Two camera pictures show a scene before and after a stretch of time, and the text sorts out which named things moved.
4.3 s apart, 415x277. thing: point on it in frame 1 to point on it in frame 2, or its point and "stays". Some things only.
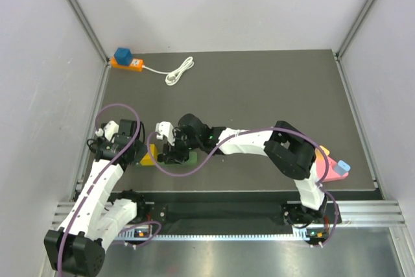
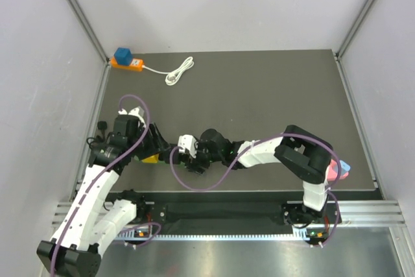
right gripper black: (173, 154) to (200, 144)
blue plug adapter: (123, 56) stays
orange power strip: (137, 64) stays
